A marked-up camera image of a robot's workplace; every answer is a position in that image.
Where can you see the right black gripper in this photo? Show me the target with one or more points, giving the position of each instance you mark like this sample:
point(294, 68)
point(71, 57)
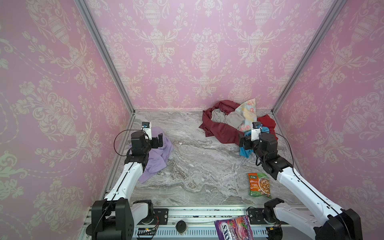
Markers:
point(247, 142)

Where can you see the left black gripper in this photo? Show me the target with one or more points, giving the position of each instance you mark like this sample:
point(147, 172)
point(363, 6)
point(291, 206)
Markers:
point(155, 144)

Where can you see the lavender purple cloth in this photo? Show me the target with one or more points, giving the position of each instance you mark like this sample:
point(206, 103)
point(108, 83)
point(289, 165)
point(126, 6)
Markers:
point(159, 156)

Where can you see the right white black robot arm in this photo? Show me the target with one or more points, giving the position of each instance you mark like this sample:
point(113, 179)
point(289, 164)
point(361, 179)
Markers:
point(327, 221)

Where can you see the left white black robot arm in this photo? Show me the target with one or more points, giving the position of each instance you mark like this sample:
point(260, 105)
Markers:
point(113, 217)

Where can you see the teal blue cloth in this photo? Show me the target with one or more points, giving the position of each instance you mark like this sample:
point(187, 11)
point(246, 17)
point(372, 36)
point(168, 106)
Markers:
point(247, 153)

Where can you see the maroon red cloth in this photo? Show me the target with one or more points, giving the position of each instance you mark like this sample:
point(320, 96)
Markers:
point(224, 133)

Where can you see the grey beige cloth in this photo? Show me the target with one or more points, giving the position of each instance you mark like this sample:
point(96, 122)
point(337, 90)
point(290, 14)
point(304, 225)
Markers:
point(233, 119)

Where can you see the floral pastel cloth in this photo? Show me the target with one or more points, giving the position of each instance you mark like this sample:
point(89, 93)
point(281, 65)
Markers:
point(248, 111)

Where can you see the green orange snack packet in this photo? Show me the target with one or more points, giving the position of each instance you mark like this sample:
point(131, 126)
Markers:
point(259, 185)

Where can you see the purple snack bag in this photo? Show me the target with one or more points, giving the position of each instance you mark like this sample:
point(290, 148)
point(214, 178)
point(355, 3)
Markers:
point(234, 229)

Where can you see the small black lid jar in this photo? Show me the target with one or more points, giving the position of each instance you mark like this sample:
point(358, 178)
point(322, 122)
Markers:
point(181, 227)

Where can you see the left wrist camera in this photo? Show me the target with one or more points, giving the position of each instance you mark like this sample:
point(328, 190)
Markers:
point(147, 128)

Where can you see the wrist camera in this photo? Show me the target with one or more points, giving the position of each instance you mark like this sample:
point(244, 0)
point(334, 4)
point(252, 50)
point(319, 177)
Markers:
point(256, 130)
point(147, 128)

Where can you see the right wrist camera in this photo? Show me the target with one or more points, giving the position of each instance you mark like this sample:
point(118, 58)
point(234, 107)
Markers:
point(256, 130)

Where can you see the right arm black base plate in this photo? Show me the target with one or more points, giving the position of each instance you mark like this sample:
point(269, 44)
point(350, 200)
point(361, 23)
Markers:
point(256, 216)

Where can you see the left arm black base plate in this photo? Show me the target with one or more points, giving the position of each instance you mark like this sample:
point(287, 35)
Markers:
point(161, 216)

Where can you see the aluminium frame rail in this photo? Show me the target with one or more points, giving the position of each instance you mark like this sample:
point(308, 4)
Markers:
point(207, 213)

